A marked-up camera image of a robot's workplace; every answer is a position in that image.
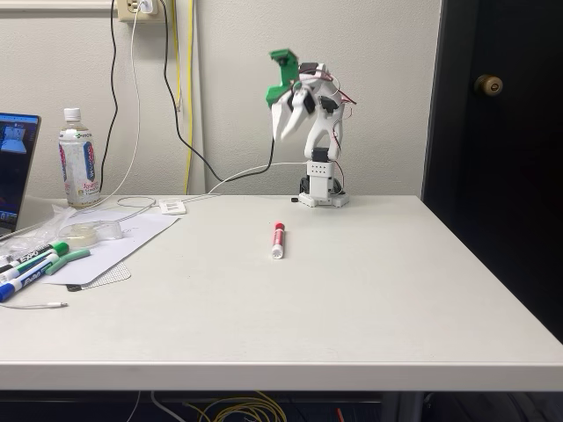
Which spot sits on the clear plastic bag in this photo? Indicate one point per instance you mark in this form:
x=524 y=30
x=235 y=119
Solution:
x=61 y=215

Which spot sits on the white adapter hub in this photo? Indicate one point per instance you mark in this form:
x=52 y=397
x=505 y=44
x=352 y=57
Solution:
x=172 y=206

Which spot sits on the blue Expo marker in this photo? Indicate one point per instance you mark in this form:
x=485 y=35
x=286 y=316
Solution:
x=11 y=290

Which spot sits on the green Expo marker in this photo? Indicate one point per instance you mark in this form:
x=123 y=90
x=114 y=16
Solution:
x=62 y=247

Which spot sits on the red Expo marker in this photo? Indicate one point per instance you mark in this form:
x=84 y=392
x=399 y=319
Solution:
x=278 y=242

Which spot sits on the grey table leg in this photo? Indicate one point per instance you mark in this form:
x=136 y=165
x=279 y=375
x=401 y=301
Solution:
x=402 y=406

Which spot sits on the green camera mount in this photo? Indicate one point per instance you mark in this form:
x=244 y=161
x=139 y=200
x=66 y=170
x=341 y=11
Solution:
x=286 y=72

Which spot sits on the clear drink bottle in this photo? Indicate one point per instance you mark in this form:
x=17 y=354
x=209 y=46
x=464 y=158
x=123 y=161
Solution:
x=79 y=162

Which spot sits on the white paper sheet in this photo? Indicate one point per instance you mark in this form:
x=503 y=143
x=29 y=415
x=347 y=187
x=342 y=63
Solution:
x=132 y=246

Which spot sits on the white charger plug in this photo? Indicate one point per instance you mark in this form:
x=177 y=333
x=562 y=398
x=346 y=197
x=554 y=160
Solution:
x=146 y=6

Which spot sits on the brass door knob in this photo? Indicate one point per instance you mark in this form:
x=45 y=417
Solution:
x=488 y=85

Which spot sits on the light green plastic clip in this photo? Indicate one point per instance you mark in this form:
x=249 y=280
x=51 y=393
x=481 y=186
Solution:
x=75 y=255

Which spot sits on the grey laptop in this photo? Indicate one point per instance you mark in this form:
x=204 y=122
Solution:
x=13 y=176

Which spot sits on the beige wall outlet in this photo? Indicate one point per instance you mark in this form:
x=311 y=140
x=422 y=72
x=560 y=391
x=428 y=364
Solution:
x=127 y=13

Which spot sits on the black door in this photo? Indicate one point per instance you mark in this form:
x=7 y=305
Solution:
x=506 y=220

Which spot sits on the black Expo marker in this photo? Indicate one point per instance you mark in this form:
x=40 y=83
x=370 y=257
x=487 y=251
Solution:
x=39 y=264

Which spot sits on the clear tape dispenser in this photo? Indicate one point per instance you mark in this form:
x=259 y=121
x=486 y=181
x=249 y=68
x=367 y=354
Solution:
x=88 y=232

